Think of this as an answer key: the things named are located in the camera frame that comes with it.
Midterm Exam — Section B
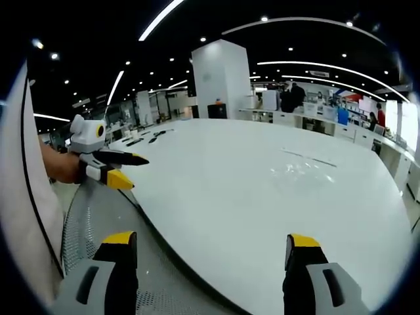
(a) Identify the white square pillar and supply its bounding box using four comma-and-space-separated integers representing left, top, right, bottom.
191, 39, 251, 119

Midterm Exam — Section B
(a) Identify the black box-shaped machine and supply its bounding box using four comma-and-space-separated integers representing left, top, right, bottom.
207, 98, 229, 120

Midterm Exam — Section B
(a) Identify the long white counter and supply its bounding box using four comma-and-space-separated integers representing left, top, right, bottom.
237, 107, 415, 198

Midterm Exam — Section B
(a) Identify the person's left hand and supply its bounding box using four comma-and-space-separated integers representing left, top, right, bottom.
39, 144, 82, 185

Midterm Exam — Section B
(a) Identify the long curved ceiling light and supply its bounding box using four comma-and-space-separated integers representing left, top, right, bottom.
138, 0, 186, 42

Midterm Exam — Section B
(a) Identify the clear food packaging bag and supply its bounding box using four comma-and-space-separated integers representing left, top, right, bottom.
280, 148, 338, 168
269, 159, 334, 183

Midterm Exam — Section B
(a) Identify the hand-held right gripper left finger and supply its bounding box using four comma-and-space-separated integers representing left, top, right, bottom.
49, 231, 138, 315

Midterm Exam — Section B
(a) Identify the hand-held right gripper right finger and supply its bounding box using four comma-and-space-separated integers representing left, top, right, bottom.
282, 233, 371, 315

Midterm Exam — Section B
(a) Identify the person's white shirt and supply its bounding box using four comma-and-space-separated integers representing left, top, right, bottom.
0, 62, 66, 311

